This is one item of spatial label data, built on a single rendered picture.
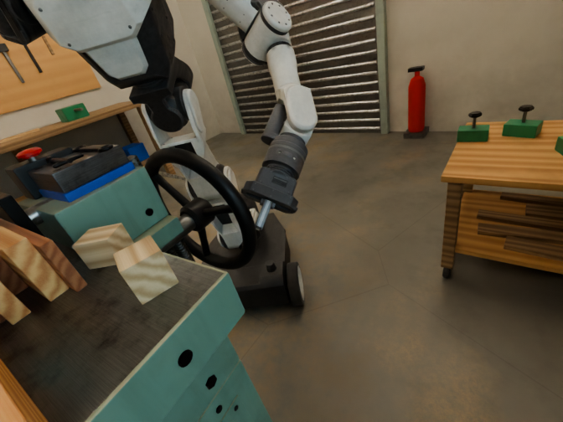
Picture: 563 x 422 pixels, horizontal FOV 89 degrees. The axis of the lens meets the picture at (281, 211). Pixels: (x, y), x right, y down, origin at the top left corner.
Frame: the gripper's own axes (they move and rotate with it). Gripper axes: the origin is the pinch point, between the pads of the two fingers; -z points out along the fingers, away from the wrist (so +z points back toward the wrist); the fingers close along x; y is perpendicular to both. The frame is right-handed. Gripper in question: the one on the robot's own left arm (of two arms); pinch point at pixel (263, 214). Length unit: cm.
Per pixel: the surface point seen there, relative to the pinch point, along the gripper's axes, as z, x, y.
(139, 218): -11.6, 17.6, 12.6
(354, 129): 190, -63, -199
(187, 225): -8.2, 12.9, 2.1
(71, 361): -26.2, 10.5, 30.4
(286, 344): -28, -30, -70
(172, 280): -18.0, 6.3, 28.6
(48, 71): 119, 242, -210
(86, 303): -22.8, 13.5, 25.3
